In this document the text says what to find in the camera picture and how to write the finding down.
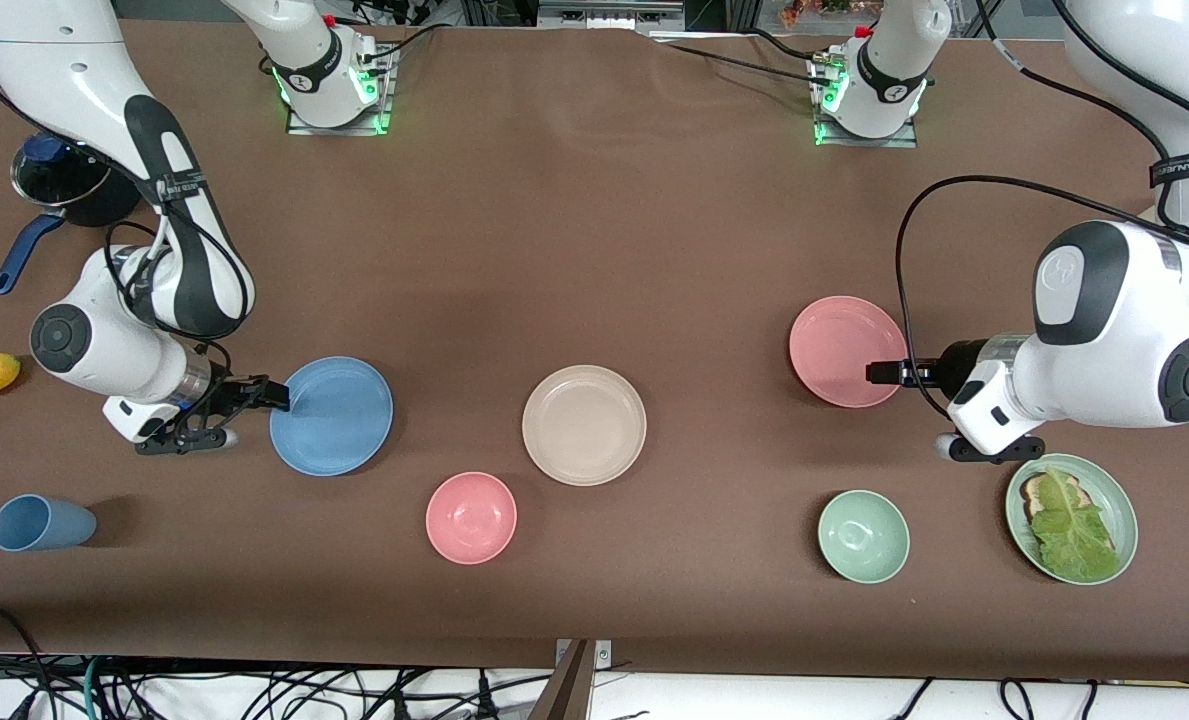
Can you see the toast slice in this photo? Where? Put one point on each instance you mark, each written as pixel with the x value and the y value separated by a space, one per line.
pixel 1036 492

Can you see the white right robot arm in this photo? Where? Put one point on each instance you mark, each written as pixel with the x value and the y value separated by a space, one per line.
pixel 74 60

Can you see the green bowl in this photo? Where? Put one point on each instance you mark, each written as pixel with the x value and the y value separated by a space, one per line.
pixel 862 535

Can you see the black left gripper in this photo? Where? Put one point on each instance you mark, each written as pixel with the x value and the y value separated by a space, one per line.
pixel 957 363

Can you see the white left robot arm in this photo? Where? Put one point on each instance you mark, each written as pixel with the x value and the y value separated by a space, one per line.
pixel 1104 340

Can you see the blue plate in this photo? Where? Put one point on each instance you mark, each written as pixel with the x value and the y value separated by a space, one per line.
pixel 339 415

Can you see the green lettuce leaf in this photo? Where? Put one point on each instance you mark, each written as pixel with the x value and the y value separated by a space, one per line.
pixel 1074 535

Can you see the pink plate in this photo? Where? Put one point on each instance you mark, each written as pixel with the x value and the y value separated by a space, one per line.
pixel 839 345

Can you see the metal table clamp bracket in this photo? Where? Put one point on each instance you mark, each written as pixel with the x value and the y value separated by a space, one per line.
pixel 602 655

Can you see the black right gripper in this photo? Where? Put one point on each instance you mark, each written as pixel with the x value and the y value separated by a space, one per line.
pixel 226 389

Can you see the pink bowl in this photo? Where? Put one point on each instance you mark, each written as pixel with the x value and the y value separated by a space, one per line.
pixel 469 518

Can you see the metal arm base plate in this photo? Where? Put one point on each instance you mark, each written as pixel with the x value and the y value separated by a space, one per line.
pixel 339 122
pixel 869 140

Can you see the dark table support beam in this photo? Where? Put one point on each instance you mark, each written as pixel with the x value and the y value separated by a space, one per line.
pixel 569 690

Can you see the aluminium frame profile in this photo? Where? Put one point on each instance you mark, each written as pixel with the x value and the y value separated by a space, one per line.
pixel 609 15

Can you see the blue cup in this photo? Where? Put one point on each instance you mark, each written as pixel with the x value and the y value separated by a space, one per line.
pixel 44 524

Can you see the green plate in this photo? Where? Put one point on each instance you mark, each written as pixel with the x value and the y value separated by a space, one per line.
pixel 1119 500

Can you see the beige plate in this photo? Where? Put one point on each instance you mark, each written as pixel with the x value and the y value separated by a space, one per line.
pixel 584 425

